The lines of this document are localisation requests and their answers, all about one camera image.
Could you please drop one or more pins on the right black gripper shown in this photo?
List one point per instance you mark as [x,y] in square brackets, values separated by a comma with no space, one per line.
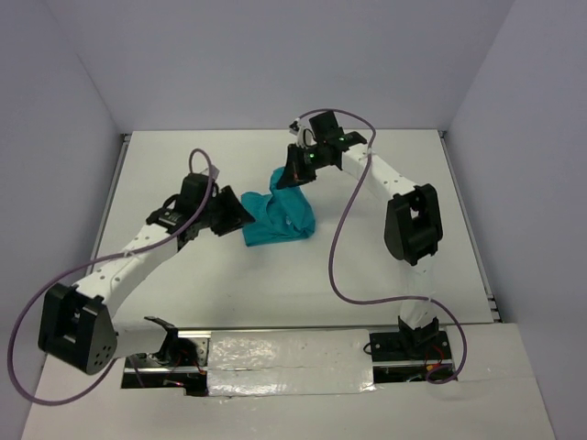
[292,174]

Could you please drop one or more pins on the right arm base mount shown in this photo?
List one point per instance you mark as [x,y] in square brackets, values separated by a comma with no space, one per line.
[410,355]

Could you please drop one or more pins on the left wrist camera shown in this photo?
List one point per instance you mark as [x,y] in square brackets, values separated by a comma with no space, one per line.
[213,173]

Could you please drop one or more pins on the teal t shirt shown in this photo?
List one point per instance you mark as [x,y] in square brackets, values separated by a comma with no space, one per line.
[281,215]

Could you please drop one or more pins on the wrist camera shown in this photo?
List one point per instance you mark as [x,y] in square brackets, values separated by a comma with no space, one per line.
[304,135]
[213,173]

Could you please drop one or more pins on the silver taped panel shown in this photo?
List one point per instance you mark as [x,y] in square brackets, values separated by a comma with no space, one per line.
[260,364]

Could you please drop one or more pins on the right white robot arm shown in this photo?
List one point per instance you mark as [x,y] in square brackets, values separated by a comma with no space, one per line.
[412,225]

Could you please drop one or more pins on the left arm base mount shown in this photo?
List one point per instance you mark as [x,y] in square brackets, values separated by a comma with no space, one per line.
[159,355]

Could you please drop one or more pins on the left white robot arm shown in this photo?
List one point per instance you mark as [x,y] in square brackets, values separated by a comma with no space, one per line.
[77,322]

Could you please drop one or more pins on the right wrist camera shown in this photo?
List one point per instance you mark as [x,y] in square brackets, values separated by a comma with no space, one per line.
[304,135]

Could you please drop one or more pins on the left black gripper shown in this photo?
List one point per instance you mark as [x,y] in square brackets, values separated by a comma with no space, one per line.
[236,214]

